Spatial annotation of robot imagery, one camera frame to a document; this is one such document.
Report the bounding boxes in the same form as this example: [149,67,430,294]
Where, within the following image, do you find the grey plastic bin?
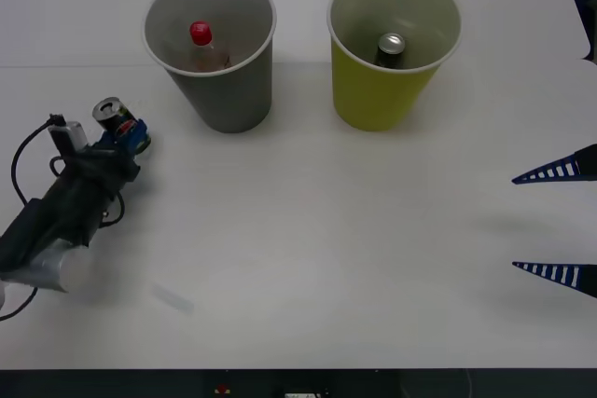
[142,0,278,134]

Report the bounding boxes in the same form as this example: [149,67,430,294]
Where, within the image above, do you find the black can with green print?
[91,96,153,153]

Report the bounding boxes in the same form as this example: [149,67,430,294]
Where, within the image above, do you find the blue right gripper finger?
[510,143,597,185]
[511,260,597,299]

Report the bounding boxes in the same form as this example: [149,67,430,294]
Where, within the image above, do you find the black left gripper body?
[58,144,141,199]

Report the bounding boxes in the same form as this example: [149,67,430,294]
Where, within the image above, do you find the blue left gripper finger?
[95,130,120,151]
[124,120,151,157]

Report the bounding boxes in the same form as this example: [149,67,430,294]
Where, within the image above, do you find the black camera cable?
[0,112,128,323]

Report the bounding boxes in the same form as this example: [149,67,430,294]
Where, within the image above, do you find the yellow-green plastic bin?
[326,0,463,132]

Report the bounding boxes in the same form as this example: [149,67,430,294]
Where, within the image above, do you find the red-capped plastic bottle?
[187,20,230,73]

